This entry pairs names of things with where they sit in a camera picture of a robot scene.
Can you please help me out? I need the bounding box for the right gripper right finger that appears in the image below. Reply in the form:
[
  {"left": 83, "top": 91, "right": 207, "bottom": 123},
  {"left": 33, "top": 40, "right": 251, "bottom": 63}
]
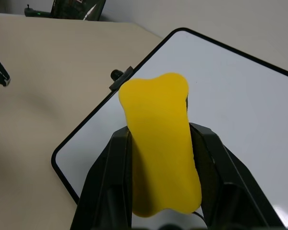
[{"left": 189, "top": 122, "right": 286, "bottom": 230}]

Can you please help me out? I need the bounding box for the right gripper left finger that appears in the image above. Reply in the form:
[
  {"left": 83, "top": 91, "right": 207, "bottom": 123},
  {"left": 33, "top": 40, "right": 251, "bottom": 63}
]
[{"left": 70, "top": 126, "right": 135, "bottom": 230}]

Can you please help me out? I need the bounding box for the yellow whiteboard eraser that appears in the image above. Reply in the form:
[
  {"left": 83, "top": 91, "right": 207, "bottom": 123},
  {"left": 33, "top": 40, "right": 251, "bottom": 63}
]
[{"left": 118, "top": 72, "right": 203, "bottom": 219}]

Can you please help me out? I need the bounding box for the black device with green light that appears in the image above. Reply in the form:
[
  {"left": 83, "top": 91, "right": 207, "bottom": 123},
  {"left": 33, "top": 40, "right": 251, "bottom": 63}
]
[{"left": 24, "top": 4, "right": 51, "bottom": 18}]

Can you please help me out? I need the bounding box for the small black-framed whiteboard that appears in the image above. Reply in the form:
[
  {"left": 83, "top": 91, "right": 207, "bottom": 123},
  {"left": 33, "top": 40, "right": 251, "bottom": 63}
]
[{"left": 51, "top": 27, "right": 288, "bottom": 229}]

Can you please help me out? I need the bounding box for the open dark laptop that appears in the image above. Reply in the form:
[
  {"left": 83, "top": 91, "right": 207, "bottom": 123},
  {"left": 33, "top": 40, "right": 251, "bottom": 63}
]
[{"left": 49, "top": 0, "right": 107, "bottom": 22}]

